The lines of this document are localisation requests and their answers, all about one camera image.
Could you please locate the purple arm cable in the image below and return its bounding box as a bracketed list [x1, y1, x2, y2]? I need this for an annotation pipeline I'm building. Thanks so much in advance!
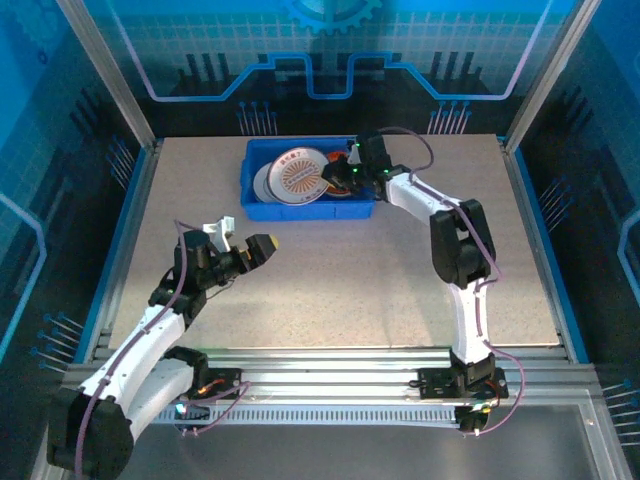
[376, 126, 526, 439]
[74, 218, 251, 474]

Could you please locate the white plate orange sunburst print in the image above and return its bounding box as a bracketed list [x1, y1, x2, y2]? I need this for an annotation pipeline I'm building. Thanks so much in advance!
[266, 147, 332, 208]

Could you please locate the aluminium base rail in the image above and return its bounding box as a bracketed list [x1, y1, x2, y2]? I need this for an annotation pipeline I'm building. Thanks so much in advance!
[67, 344, 604, 401]

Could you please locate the grey plate quatrefoil print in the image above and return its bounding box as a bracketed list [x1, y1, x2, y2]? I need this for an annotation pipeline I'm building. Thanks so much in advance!
[252, 162, 281, 204]

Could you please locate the aluminium side rail blue edge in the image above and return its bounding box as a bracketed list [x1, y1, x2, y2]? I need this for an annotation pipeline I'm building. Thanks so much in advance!
[499, 137, 591, 364]
[89, 139, 164, 351]

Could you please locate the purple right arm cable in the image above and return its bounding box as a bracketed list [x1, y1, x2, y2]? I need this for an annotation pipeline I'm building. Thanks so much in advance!
[376, 126, 526, 439]

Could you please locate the blue plastic bin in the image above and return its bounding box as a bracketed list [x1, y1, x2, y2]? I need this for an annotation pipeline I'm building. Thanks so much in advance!
[239, 137, 376, 221]

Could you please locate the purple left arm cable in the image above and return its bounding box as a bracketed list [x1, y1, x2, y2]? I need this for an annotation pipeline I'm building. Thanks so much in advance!
[74, 218, 251, 474]

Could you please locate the slotted grey cable duct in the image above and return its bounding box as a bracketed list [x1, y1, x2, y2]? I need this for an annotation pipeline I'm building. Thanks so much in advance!
[152, 402, 469, 427]

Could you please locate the aluminium frame post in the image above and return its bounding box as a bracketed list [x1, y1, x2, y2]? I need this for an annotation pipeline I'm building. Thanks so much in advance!
[55, 0, 161, 154]
[503, 0, 604, 154]

